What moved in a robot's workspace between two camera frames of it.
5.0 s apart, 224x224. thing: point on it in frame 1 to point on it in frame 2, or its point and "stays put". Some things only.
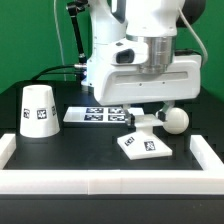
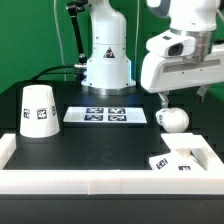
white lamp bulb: x=177 y=121 stays put
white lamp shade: x=39 y=113 stays put
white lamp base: x=144 y=143 to x=189 y=152
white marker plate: x=96 y=114 stays put
